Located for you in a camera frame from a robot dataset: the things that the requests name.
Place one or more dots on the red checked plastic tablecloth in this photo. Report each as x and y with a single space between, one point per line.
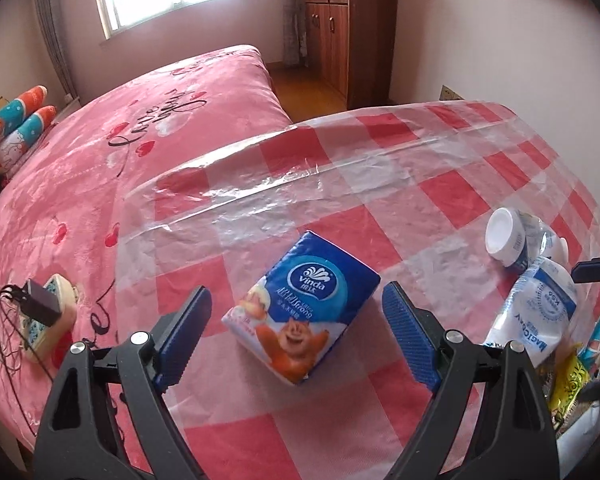
380 170

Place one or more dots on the white blue mask pack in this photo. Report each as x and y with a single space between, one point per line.
535 310

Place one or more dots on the cream power strip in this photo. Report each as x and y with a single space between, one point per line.
60 321

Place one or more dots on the light blue snack packet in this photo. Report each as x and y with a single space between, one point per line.
597 345

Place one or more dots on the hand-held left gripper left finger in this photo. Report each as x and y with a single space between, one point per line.
185 340

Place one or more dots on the grey checked curtain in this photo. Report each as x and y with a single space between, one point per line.
55 35

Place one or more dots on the cream wall socket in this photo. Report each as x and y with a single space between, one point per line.
450 92

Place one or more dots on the black charger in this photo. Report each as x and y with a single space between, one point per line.
42 302

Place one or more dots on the yellow snack packet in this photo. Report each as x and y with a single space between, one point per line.
570 385

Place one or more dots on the white plastic bottle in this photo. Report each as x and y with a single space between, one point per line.
505 235

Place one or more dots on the cartoon print pillow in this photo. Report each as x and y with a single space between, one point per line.
20 142
10 110

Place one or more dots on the white wall socket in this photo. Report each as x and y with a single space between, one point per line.
69 98

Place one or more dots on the white packet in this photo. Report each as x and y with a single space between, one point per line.
587 422

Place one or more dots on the patterned hanging curtain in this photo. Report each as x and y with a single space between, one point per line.
295 35

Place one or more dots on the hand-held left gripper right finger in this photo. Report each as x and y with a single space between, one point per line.
410 335

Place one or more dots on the brown wooden cabinet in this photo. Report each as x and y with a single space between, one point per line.
360 35

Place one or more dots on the blue tissue pack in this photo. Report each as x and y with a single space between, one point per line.
305 300

